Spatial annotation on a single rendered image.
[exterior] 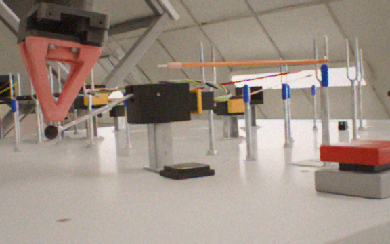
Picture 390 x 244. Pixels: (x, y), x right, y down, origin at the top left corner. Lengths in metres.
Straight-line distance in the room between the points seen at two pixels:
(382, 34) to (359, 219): 3.28
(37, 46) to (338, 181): 0.29
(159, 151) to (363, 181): 0.25
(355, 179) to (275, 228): 0.10
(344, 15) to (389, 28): 0.29
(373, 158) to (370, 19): 3.16
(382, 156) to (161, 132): 0.26
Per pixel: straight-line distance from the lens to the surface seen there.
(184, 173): 0.50
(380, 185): 0.39
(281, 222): 0.32
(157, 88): 0.55
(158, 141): 0.57
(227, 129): 0.91
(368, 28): 3.59
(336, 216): 0.34
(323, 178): 0.41
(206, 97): 0.59
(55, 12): 0.50
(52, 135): 0.53
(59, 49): 0.53
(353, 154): 0.40
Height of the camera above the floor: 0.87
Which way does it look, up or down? 25 degrees up
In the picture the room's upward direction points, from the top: 35 degrees clockwise
